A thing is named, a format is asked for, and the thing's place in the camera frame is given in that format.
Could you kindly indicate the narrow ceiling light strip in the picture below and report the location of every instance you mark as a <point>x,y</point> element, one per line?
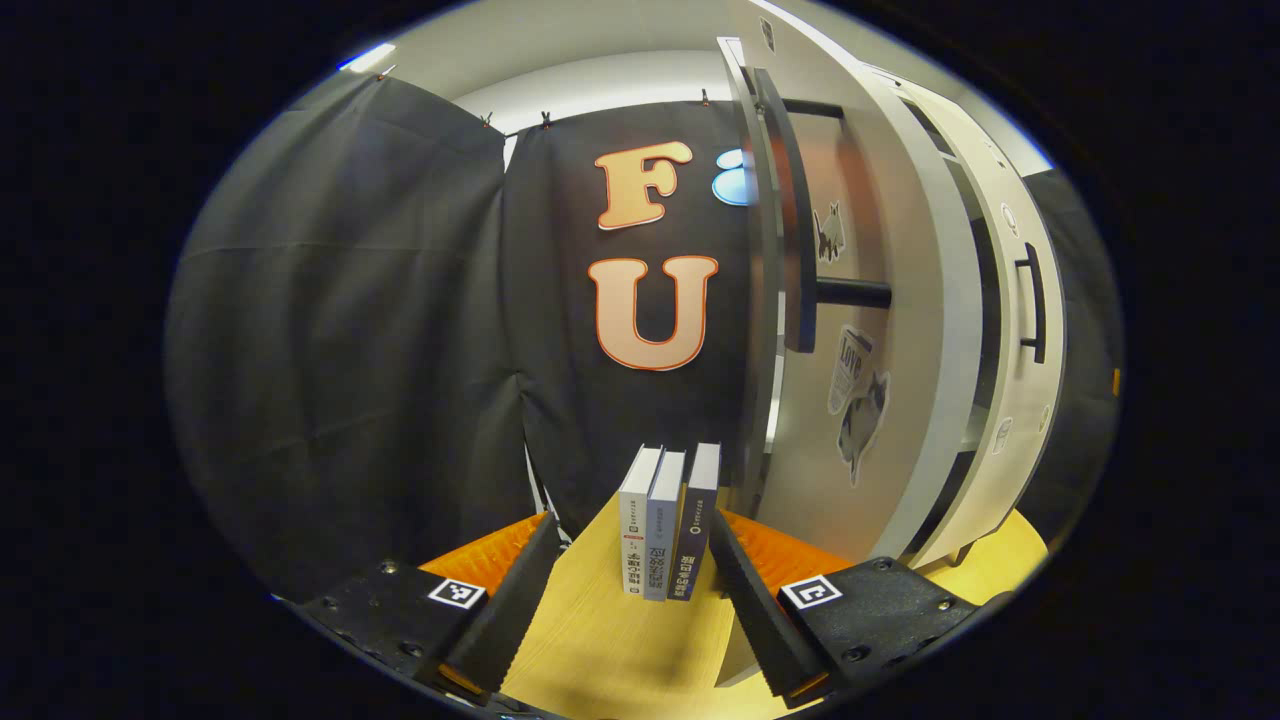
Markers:
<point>367,57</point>

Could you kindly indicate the grey book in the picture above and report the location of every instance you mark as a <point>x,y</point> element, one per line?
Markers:
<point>662,540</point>

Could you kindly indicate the black backdrop cloth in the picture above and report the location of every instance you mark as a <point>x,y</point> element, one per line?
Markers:
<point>350,330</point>

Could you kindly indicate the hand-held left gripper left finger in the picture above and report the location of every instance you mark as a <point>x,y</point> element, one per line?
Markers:
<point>512,610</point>

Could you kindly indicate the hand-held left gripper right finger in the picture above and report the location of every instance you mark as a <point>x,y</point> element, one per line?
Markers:
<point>755,615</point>

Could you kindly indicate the white cabinet door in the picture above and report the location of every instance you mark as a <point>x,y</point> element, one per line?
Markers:
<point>900,200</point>
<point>1025,400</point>

